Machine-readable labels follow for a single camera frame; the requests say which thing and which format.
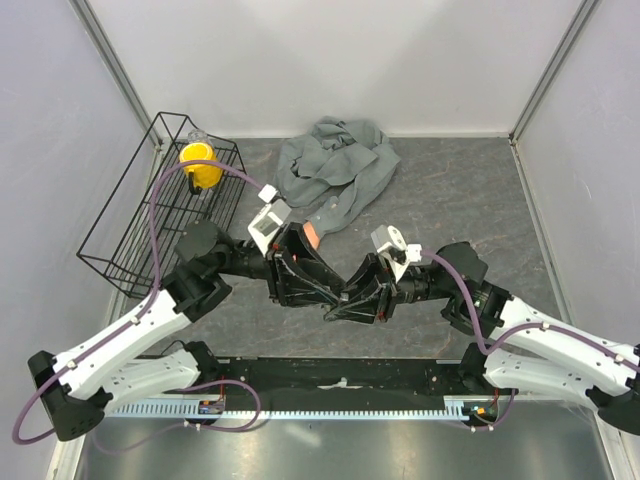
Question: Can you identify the purple cable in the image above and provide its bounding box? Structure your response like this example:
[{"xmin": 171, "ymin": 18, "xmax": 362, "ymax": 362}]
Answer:
[
  {"xmin": 422, "ymin": 249, "xmax": 640, "ymax": 361},
  {"xmin": 11, "ymin": 162, "xmax": 266, "ymax": 445}
]

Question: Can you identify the mannequin hand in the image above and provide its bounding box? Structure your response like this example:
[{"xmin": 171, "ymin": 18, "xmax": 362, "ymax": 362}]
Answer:
[{"xmin": 304, "ymin": 222, "xmax": 320, "ymax": 249}]

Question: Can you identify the black wire basket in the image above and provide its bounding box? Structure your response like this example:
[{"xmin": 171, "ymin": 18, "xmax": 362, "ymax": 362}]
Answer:
[{"xmin": 77, "ymin": 112, "xmax": 246, "ymax": 299}]

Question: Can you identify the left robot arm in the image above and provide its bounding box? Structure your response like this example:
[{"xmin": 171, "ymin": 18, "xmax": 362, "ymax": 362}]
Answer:
[{"xmin": 28, "ymin": 221, "xmax": 345, "ymax": 442}]

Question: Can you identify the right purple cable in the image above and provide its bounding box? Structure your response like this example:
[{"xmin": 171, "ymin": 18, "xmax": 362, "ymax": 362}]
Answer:
[{"xmin": 422, "ymin": 249, "xmax": 640, "ymax": 361}]

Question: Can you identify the yellow cup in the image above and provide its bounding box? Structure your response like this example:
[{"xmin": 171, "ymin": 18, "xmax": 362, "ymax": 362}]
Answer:
[{"xmin": 179, "ymin": 142, "xmax": 222, "ymax": 195}]

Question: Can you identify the grey shirt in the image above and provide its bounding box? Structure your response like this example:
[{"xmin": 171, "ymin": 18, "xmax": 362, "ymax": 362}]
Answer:
[{"xmin": 273, "ymin": 117, "xmax": 401, "ymax": 240}]

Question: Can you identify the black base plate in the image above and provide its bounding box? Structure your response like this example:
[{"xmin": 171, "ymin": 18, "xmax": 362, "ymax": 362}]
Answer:
[{"xmin": 149, "ymin": 354, "xmax": 521, "ymax": 414}]

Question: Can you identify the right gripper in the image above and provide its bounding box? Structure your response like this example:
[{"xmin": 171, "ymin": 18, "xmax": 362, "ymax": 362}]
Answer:
[{"xmin": 324, "ymin": 251, "xmax": 455, "ymax": 326}]

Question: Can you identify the slotted cable duct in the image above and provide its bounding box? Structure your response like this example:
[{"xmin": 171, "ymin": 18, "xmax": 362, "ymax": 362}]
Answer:
[{"xmin": 110, "ymin": 390, "xmax": 468, "ymax": 421}]

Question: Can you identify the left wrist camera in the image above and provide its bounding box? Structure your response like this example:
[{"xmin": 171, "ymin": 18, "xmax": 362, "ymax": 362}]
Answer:
[{"xmin": 247, "ymin": 184, "xmax": 291, "ymax": 256}]

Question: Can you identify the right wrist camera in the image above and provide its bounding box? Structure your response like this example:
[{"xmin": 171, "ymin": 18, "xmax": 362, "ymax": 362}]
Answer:
[{"xmin": 371, "ymin": 225, "xmax": 422, "ymax": 281}]

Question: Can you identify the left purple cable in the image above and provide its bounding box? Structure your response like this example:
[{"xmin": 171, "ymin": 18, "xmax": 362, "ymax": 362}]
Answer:
[{"xmin": 11, "ymin": 162, "xmax": 266, "ymax": 445}]

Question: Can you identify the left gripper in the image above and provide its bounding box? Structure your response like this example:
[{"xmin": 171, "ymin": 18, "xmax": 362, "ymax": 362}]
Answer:
[{"xmin": 213, "ymin": 221, "xmax": 348, "ymax": 308}]

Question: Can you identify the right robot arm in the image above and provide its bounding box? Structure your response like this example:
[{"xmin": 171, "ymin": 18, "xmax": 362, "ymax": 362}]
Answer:
[{"xmin": 326, "ymin": 242, "xmax": 639, "ymax": 435}]

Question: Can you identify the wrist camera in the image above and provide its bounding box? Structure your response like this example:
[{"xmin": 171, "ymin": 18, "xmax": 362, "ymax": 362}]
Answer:
[
  {"xmin": 371, "ymin": 225, "xmax": 422, "ymax": 281},
  {"xmin": 247, "ymin": 184, "xmax": 291, "ymax": 256}
]

